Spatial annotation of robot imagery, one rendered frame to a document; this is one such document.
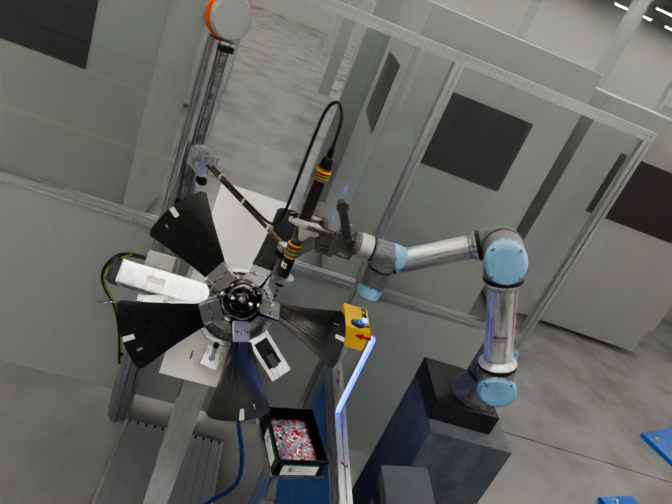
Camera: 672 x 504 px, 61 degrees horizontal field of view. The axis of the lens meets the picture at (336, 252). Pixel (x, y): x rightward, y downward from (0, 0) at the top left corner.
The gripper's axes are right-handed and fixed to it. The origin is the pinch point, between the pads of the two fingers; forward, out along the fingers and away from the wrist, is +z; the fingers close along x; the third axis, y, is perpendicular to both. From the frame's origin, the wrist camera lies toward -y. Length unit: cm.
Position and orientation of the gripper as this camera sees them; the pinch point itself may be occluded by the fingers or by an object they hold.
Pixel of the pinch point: (295, 216)
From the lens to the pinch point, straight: 164.8
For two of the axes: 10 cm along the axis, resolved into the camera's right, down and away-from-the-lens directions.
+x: -0.4, -4.5, 8.9
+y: -3.6, 8.4, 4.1
